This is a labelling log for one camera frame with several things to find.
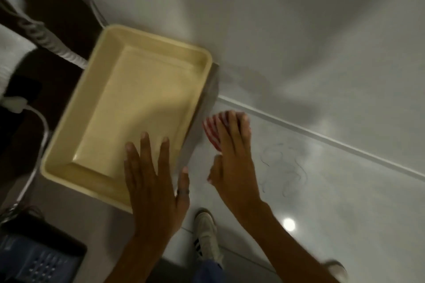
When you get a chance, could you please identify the white baseboard strip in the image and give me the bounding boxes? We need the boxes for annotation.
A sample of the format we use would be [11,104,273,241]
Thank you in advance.
[216,94,425,181]

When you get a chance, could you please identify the person's left forearm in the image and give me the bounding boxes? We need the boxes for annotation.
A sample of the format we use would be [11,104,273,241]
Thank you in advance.
[104,226,187,283]

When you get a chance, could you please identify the white power adapter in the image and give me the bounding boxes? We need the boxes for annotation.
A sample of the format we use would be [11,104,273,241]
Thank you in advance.
[0,95,30,113]

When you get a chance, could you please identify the dark blue desk telephone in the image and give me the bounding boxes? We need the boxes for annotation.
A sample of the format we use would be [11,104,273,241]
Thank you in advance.
[0,210,88,283]

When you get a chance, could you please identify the red white striped cloth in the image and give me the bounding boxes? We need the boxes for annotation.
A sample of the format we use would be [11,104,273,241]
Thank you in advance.
[202,110,249,153]

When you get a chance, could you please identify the dark brown wooden furniture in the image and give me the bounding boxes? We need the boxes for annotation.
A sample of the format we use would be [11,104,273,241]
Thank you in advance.
[0,0,112,190]

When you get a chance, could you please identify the person's left hand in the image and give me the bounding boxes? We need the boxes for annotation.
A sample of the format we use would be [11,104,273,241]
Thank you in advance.
[124,132,190,237]

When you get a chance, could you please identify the grey coiled telephone cord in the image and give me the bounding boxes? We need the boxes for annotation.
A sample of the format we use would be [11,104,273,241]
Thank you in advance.
[13,0,108,70]

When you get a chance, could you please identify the cream rectangular plastic tray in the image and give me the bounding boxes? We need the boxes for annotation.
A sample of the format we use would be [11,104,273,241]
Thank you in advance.
[40,24,213,214]

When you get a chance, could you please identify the person's right hand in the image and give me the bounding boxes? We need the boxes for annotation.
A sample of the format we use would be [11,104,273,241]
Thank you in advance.
[207,111,266,224]

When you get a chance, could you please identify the dark loose strands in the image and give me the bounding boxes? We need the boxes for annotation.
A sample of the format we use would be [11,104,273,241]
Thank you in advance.
[260,143,308,198]

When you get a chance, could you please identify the white power cable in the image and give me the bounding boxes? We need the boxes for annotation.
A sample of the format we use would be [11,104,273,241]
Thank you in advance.
[8,104,52,215]

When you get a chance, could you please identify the person's right forearm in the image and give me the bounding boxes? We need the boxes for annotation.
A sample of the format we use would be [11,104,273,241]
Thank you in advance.
[237,201,343,283]

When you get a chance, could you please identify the white bedding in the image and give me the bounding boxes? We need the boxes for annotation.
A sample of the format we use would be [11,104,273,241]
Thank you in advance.
[0,0,38,98]

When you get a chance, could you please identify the blue jeans leg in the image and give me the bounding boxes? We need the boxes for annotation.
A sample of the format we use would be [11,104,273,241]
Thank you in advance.
[191,259,224,283]

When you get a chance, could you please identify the white sneaker with black stripes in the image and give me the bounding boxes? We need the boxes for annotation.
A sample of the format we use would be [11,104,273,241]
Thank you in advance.
[193,210,225,268]
[323,260,348,283]

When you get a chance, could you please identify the grey side table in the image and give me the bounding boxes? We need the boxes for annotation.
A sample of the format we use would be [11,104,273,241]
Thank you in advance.
[0,61,220,283]

